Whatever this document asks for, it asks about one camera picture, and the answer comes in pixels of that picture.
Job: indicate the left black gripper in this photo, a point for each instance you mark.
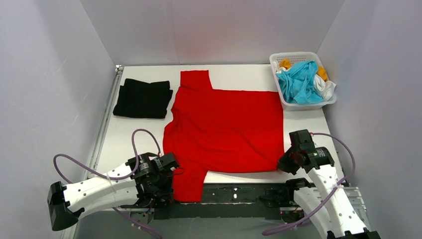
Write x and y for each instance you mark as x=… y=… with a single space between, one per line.
x=167 y=161

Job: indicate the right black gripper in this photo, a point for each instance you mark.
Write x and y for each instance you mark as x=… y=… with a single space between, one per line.
x=287 y=164

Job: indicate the red t-shirt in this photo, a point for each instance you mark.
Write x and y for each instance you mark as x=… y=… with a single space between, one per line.
x=227 y=131

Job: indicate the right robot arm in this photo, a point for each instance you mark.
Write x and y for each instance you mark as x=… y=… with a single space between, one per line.
x=322 y=198

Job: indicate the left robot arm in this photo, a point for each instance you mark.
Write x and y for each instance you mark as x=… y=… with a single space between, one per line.
x=68 y=203

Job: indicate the light blue t-shirt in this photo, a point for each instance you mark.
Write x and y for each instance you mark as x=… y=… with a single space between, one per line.
x=297 y=84

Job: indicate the white t-shirt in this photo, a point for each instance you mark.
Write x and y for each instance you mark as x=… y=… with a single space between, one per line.
x=324 y=89

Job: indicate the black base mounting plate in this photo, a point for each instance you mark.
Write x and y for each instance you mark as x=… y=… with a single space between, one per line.
x=272 y=201

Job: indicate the folded black t-shirt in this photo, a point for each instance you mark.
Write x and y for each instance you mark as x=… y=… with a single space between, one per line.
x=141 y=100

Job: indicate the orange t-shirt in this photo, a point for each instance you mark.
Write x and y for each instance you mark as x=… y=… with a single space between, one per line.
x=321 y=71

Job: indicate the white plastic laundry basket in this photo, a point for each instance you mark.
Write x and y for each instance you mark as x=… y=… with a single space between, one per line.
x=296 y=57

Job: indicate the aluminium frame rail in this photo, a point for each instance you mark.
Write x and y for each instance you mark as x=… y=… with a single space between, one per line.
x=114 y=141

